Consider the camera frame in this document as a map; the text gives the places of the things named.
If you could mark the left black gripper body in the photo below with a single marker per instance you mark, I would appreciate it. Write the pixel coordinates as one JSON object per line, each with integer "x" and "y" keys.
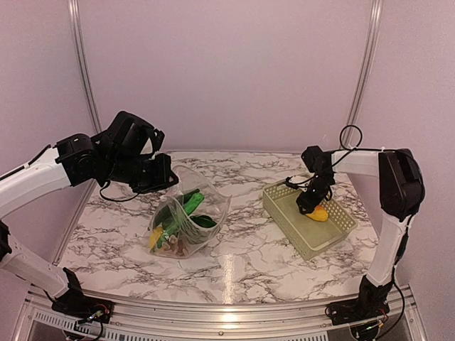
{"x": 143, "y": 178}

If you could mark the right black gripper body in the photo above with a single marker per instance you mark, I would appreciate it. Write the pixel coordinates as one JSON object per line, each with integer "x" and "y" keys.
{"x": 320, "y": 184}

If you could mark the green white bok choy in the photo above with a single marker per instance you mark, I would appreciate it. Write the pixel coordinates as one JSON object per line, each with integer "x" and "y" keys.
{"x": 195, "y": 229}

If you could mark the green cucumber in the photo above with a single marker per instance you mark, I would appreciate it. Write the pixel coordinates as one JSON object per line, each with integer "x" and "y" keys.
{"x": 191, "y": 200}

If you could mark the yellow lemon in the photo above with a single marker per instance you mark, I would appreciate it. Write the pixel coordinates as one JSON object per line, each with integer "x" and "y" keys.
{"x": 156, "y": 239}

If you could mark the clear zip top bag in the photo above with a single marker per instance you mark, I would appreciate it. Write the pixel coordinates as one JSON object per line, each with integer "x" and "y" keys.
{"x": 189, "y": 216}

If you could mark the brown bread bun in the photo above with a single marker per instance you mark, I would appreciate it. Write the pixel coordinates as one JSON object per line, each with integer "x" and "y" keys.
{"x": 177, "y": 246}

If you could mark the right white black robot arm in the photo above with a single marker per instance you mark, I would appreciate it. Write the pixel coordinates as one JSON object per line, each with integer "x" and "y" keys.
{"x": 401, "y": 189}

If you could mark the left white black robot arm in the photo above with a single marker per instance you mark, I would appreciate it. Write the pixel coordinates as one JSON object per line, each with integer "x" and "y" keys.
{"x": 69, "y": 163}

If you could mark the beige perforated plastic basket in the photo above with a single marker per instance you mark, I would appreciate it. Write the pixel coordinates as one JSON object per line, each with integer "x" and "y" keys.
{"x": 309, "y": 237}

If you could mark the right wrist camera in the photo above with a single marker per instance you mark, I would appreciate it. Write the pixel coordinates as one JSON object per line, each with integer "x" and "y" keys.
{"x": 295, "y": 185}

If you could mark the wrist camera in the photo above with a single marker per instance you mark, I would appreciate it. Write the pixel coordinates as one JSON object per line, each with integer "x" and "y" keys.
{"x": 295, "y": 185}
{"x": 127, "y": 135}

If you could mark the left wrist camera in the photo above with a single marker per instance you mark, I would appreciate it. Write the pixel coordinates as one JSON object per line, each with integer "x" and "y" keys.
{"x": 127, "y": 135}

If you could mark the right aluminium frame post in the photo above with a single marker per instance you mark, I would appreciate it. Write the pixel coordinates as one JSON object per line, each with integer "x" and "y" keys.
{"x": 367, "y": 60}

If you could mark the aluminium frame post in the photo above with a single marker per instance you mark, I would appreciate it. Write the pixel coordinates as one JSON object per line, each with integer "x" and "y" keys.
{"x": 76, "y": 25}
{"x": 367, "y": 60}

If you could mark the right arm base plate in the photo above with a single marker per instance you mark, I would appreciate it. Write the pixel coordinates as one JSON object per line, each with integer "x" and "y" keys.
{"x": 352, "y": 310}

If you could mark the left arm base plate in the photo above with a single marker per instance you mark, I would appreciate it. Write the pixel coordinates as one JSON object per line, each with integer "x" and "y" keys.
{"x": 82, "y": 307}

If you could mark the front aluminium rail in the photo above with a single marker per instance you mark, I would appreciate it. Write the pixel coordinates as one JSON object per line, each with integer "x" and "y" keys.
{"x": 140, "y": 319}

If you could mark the left aluminium frame post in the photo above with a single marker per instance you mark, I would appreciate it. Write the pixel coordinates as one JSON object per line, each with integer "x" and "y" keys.
{"x": 76, "y": 25}

